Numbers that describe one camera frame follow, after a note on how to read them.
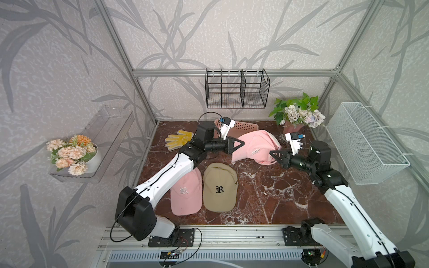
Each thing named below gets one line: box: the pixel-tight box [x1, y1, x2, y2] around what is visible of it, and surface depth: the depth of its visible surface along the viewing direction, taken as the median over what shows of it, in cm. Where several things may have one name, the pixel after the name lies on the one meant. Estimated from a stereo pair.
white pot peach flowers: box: [45, 134, 100, 176], surface depth 51 cm
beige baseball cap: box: [202, 162, 238, 213], surface depth 86 cm
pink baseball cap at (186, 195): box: [170, 167, 203, 216], surface depth 84 cm
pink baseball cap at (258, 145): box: [231, 129, 282, 166], surface depth 74 cm
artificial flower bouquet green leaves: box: [268, 92, 326, 129], surface depth 88 cm
